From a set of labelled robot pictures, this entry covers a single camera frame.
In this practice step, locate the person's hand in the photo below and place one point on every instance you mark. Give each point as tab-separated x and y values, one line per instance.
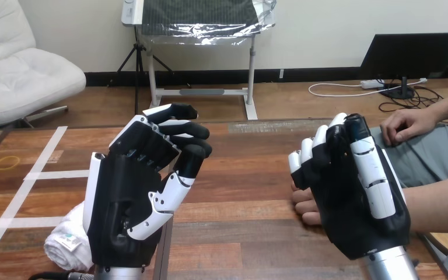
305	205
409	121

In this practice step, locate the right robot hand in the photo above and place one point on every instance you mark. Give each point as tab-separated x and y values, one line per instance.
347	201

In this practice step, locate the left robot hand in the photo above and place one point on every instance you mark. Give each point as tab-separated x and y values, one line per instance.
131	193

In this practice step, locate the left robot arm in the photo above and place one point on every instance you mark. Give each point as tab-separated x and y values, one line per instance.
117	273

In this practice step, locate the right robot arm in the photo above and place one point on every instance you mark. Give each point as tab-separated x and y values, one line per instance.
390	266

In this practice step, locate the person's body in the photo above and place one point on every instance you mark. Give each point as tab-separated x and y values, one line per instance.
436	158

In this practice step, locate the rolled white towel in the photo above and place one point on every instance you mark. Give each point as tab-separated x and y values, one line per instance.
67	241

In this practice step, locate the white power strip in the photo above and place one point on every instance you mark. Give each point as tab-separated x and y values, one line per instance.
371	83

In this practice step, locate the dark screen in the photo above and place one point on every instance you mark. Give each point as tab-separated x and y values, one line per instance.
409	54

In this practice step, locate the white desk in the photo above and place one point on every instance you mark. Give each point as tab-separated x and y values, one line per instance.
201	92

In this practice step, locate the black tripod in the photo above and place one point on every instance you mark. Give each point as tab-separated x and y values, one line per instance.
137	58

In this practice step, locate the white cushioned chair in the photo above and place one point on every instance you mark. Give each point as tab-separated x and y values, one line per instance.
19	77

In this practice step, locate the foil sheet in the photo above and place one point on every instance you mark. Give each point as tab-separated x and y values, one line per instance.
208	33

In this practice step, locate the dark ribbed panel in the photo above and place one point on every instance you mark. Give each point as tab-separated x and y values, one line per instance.
197	11

